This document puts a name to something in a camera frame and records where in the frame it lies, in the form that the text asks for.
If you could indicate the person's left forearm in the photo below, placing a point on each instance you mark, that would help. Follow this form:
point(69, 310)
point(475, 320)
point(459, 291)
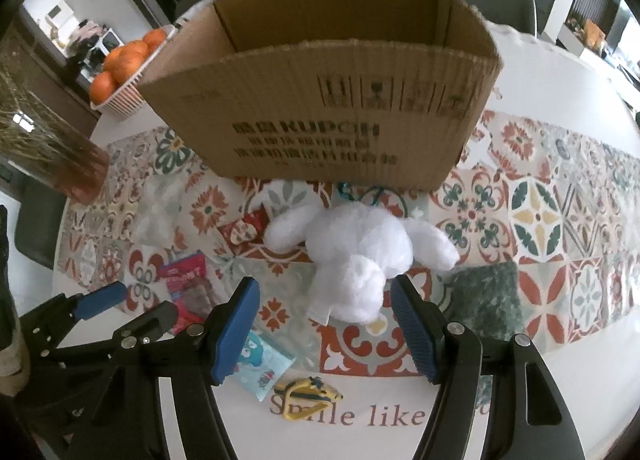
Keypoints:
point(11, 370)

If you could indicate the cardboard box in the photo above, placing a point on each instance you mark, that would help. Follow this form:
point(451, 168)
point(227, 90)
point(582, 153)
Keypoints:
point(300, 105)

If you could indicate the glass vase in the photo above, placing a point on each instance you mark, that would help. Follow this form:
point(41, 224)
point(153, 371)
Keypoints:
point(75, 165)

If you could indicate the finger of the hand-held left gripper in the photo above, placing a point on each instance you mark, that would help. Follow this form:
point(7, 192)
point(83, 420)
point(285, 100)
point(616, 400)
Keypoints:
point(102, 299)
point(150, 320)

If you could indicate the yellow toy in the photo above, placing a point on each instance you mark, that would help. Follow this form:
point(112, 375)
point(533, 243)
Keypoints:
point(305, 387)

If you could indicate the small red packet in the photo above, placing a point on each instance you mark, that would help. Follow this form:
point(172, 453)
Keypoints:
point(245, 232)

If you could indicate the dried flowers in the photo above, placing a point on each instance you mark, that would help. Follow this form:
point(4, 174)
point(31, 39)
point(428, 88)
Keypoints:
point(30, 115)

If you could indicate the orange box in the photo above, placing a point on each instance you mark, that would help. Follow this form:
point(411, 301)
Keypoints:
point(592, 32)

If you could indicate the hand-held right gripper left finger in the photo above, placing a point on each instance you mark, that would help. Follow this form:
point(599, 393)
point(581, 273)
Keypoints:
point(234, 340)

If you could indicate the orange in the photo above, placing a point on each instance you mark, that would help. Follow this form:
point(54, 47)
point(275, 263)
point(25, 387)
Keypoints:
point(112, 57)
point(131, 62)
point(136, 45)
point(102, 85)
point(156, 36)

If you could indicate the green sponges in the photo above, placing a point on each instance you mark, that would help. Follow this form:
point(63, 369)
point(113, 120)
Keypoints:
point(485, 297)

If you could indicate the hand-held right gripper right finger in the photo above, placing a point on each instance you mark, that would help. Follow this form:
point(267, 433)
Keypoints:
point(416, 340)

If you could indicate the patterned table runner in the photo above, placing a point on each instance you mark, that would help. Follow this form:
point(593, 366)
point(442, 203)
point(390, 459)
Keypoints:
point(545, 220)

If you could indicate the white plush toy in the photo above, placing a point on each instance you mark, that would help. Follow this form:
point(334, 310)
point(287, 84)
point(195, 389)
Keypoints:
point(360, 250)

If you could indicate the light blue cartoon packet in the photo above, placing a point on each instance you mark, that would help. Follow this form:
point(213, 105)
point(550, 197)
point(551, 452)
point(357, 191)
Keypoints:
point(267, 365)

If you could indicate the clear plastic bag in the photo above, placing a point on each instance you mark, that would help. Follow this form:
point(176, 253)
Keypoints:
point(157, 215)

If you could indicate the white low cabinet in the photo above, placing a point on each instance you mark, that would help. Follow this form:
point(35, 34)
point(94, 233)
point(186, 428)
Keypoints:
point(575, 40)

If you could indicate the white plastic basket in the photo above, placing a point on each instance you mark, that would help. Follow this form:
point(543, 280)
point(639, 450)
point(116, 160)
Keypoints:
point(125, 100)

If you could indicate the red snack packet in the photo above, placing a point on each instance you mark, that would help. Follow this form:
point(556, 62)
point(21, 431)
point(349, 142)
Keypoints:
point(187, 280)

